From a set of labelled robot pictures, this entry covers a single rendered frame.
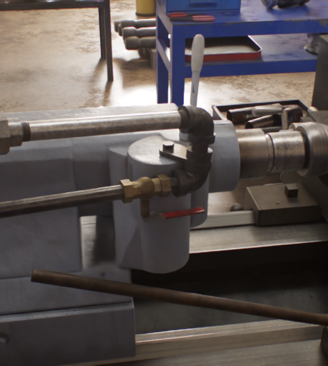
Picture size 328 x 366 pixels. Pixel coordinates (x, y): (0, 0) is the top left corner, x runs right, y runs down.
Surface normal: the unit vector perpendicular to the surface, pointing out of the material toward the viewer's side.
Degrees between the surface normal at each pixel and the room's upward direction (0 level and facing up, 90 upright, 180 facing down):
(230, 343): 48
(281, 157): 76
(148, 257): 90
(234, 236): 0
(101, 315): 90
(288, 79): 0
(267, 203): 0
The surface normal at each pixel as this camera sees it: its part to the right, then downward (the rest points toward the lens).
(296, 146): 0.11, -0.22
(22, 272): 0.14, 0.09
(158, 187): 0.38, 0.08
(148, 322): 0.29, -0.86
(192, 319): -0.30, -0.79
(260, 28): 0.15, 0.48
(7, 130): 0.44, -0.14
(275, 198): 0.00, -0.87
